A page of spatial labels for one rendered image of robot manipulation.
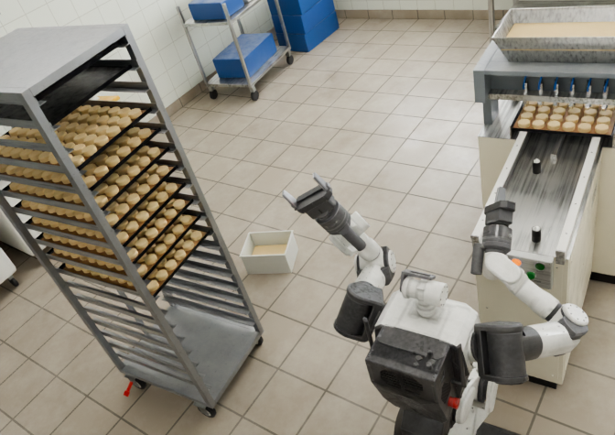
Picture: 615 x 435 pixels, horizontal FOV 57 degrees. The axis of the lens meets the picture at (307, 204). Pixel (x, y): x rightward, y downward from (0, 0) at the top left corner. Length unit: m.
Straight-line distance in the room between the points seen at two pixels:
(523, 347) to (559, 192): 0.98
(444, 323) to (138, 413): 2.01
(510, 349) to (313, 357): 1.63
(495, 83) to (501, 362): 1.48
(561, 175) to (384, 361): 1.27
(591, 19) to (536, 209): 0.85
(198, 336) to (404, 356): 1.79
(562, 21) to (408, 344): 1.67
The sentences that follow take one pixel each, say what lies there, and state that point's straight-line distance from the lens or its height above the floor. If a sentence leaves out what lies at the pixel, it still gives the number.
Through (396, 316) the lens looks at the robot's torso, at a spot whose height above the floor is 1.12.
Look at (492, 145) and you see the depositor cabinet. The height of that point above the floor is 0.80.
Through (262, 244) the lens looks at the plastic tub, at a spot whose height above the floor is 0.06.
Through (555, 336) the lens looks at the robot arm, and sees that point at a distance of 1.72.
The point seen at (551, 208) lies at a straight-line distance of 2.38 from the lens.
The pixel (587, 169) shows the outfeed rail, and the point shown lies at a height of 0.90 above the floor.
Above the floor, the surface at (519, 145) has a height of 0.90.
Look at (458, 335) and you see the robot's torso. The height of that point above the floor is 1.11.
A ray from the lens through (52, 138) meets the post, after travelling 1.98.
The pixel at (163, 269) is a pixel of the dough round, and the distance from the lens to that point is 2.49.
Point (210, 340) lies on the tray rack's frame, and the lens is 3.14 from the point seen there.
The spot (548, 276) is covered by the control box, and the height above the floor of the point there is 0.77.
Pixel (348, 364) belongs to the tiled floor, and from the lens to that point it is 2.99.
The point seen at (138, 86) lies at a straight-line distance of 2.27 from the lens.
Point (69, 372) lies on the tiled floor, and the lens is 3.69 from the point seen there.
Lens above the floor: 2.38
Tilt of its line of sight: 37 degrees down
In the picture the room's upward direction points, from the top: 17 degrees counter-clockwise
